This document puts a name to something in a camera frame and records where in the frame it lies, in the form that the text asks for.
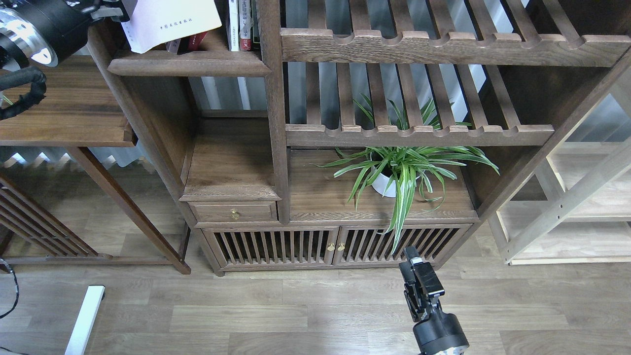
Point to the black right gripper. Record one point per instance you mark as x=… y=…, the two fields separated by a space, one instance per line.
x=422 y=287

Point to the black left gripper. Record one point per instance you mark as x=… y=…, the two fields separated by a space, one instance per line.
x=115 y=9

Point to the pale lavender book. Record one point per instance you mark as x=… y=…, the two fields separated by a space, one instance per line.
x=152 y=22

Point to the maroon book with white characters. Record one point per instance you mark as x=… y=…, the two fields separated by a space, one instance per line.
x=173 y=46

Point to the red book with photos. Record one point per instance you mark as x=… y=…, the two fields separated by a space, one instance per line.
x=194 y=41

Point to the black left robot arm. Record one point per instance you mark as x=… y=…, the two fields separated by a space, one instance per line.
x=46 y=32

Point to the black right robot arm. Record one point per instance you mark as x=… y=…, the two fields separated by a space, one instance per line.
x=436 y=332

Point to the white plant pot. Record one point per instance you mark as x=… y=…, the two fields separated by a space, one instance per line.
x=382 y=185

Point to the spider plant green leaves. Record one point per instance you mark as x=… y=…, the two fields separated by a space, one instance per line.
x=421 y=169

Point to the red and white upright book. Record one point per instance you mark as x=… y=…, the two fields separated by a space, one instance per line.
x=245 y=25

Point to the dark upright book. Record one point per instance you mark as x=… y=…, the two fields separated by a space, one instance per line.
x=255 y=33

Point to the dark wooden bookshelf cabinet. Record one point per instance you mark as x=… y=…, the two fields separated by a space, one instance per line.
x=252 y=131

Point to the dark slatted wooden rack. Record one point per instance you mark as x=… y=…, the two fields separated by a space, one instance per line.
x=34 y=224

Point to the white table leg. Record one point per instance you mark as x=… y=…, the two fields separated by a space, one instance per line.
x=86 y=318

